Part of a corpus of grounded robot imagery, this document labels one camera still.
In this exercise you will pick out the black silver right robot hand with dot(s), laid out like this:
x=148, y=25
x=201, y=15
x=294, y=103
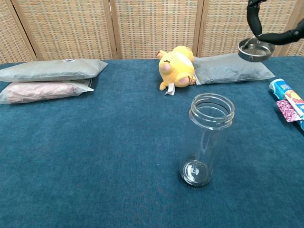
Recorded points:
x=282, y=38

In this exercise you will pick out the round metal strainer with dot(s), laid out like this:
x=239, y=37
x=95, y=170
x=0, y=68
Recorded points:
x=249, y=55

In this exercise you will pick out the clear glass jar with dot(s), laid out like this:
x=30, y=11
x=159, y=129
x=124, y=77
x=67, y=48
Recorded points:
x=209, y=133

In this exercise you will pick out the plastic food wrap box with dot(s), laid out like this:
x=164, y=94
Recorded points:
x=288, y=91

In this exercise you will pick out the dark grey bagged garment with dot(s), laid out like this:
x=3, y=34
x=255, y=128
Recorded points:
x=232, y=69

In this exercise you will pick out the pink patterned small packet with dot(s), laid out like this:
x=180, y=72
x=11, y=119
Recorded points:
x=288, y=111

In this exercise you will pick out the yellow plush toy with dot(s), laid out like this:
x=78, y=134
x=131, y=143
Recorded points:
x=175, y=69

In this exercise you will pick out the woven rattan folding screen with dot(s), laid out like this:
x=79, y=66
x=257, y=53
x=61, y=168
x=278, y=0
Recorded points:
x=142, y=26

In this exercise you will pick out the blue table cloth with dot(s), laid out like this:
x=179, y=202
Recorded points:
x=95, y=154

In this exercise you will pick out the light grey bagged garment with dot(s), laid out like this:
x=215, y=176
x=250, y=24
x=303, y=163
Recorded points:
x=52, y=70

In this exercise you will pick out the pink bagged garment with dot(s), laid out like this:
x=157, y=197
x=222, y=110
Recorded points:
x=40, y=92

